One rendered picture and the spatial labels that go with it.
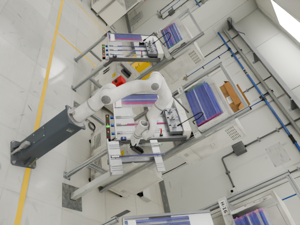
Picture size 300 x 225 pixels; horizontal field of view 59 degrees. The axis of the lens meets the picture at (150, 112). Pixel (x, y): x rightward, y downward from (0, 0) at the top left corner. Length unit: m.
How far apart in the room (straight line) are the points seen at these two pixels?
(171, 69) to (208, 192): 1.86
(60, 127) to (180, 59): 2.16
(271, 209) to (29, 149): 2.03
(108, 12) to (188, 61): 3.48
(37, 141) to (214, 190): 2.59
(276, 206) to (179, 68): 2.35
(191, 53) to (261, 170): 1.87
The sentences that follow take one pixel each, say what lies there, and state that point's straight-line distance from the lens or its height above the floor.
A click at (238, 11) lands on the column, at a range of 5.87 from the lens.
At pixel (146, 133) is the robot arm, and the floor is 1.12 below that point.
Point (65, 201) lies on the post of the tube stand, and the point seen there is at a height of 0.01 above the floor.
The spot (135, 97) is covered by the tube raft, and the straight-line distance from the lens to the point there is 3.01.
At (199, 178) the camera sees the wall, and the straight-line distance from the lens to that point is 4.23.
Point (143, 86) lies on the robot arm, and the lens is 1.99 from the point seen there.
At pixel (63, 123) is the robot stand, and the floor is 0.63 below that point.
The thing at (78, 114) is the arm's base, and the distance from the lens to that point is 2.21.
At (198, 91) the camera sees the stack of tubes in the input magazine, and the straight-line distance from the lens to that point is 2.92.
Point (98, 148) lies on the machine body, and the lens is 3.25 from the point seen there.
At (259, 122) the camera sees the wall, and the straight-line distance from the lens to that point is 4.26.
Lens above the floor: 1.94
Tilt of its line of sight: 19 degrees down
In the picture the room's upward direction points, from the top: 57 degrees clockwise
